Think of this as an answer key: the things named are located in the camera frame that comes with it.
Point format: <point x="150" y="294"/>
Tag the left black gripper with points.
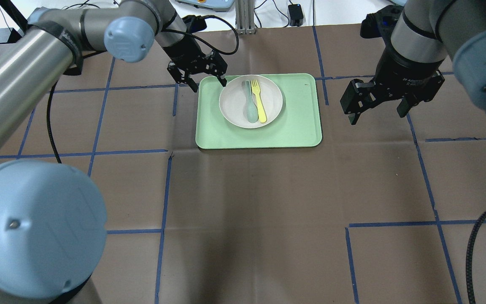
<point x="182" y="51"/>

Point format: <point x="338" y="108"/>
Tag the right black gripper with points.
<point x="407" y="64"/>

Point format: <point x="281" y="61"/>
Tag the white round plate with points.
<point x="232" y="101"/>

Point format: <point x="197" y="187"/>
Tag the yellow plastic fork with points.
<point x="256" y="90"/>

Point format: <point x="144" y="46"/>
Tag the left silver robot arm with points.
<point x="52" y="215"/>

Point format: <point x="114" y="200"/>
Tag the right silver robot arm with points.
<point x="418" y="36"/>

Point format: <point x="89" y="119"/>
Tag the teal green spoon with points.
<point x="251" y="109"/>

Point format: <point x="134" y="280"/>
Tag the teach pendant with screen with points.
<point x="215" y="5"/>

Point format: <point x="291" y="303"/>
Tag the black power adapter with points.
<point x="296" y="15"/>

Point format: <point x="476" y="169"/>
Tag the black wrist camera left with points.
<point x="195" y="23"/>

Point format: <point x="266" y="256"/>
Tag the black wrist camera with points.
<point x="381" y="23"/>
<point x="195" y="23"/>

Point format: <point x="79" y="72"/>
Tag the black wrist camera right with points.
<point x="381" y="23"/>

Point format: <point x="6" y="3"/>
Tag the aluminium frame post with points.
<point x="245" y="18"/>

